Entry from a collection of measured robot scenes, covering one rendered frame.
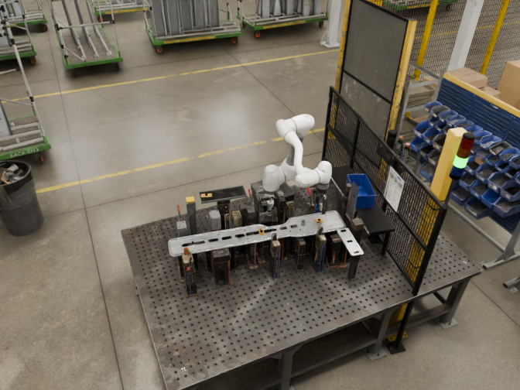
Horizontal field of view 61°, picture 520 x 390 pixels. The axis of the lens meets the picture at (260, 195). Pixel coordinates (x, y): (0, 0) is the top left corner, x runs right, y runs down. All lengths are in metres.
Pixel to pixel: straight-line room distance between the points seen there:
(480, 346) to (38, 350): 3.73
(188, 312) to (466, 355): 2.37
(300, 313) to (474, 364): 1.65
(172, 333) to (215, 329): 0.30
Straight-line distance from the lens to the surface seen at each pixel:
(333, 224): 3.56
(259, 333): 3.21
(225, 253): 3.24
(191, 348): 3.16
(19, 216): 5.25
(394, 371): 4.03
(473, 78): 6.51
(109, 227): 5.21
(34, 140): 6.49
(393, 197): 3.56
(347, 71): 6.09
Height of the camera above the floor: 3.33
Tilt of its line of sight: 38 degrees down
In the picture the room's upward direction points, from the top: 1 degrees clockwise
